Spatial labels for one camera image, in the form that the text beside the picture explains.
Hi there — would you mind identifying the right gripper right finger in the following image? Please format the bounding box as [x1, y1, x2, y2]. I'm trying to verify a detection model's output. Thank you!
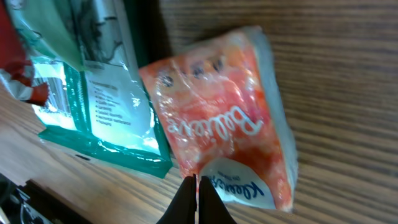
[198, 176, 236, 224]

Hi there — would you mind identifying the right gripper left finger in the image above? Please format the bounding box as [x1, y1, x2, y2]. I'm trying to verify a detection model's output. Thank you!
[157, 175, 197, 224]

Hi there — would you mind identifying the red tissue pack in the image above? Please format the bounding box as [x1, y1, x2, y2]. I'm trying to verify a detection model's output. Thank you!
[139, 26, 298, 212]

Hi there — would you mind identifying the green 3M gloves package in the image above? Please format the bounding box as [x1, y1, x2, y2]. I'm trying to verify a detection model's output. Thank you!
[2, 0, 172, 178]

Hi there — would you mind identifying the red snack stick wrapper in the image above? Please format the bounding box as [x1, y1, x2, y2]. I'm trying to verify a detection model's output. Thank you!
[1, 2, 49, 106]

